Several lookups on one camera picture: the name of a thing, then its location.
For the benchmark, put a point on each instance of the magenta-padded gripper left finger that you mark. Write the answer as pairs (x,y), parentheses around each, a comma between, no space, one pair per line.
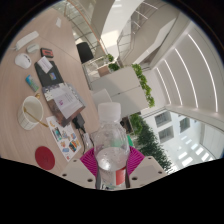
(87,163)

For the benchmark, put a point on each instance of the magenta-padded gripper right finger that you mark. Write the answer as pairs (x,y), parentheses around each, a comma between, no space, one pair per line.
(136,160)

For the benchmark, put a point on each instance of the clear water bottle red label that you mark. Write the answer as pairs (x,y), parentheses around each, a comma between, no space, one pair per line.
(111,150)

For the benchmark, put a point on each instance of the row of green hedge plants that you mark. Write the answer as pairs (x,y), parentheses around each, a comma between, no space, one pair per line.
(146,140)

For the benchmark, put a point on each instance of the colourful sticker sheet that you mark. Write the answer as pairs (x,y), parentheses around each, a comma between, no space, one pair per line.
(65,138)

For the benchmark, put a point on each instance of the black power adapter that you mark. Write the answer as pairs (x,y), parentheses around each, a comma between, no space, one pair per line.
(79,121)

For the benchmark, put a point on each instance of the flat round red coaster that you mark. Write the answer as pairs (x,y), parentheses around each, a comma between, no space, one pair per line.
(45,158)

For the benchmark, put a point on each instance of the open paper booklet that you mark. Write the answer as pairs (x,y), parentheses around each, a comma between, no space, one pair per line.
(65,101)

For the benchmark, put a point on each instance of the white chair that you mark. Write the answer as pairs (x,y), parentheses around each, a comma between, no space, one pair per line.
(101,98)

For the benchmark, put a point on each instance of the white checked mug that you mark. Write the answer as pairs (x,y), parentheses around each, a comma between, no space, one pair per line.
(31,111)

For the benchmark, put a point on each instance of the black notebook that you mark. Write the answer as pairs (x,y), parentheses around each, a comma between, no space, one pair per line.
(51,78)

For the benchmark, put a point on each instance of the brown planter with plant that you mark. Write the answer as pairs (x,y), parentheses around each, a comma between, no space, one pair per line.
(104,70)

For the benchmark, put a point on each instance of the teal marker pen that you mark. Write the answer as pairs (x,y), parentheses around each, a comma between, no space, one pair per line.
(32,83)

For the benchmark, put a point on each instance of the green plant on white stand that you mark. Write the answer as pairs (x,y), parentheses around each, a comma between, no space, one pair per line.
(110,57)

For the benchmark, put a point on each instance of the white card pack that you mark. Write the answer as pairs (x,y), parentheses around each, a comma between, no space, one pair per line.
(44,64)

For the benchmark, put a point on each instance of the black chair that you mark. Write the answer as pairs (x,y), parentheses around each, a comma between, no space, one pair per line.
(85,51)

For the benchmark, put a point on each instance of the small black red box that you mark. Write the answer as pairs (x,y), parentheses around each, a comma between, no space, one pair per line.
(46,52)

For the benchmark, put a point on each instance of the white computer mouse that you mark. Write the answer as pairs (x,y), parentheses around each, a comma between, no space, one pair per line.
(23,60)

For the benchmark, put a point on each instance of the small grey oval device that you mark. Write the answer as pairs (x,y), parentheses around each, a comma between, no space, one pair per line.
(32,48)

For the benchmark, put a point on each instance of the white power strip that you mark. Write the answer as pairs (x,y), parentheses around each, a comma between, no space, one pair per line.
(26,40)

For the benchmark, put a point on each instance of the white paper sheet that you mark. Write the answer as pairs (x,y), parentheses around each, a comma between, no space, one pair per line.
(58,22)

